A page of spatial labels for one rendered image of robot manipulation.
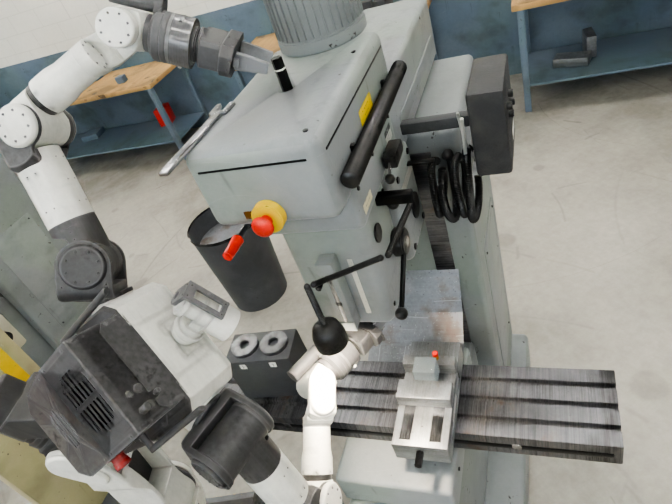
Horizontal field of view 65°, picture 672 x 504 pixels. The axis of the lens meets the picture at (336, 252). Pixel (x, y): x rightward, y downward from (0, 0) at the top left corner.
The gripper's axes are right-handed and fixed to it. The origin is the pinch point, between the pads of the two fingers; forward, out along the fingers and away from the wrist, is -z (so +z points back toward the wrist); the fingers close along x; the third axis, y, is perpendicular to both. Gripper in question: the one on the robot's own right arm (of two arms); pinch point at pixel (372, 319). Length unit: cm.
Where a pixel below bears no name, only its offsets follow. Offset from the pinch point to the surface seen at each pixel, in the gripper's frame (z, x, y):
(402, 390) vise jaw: 3.8, -6.7, 21.9
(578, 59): -355, 93, 90
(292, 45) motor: -12, 10, -68
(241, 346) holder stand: 19.2, 43.9, 14.4
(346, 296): 10.1, -6.8, -20.7
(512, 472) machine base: -26, -17, 103
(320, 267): 12.4, -5.0, -30.8
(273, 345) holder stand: 13.7, 33.9, 14.3
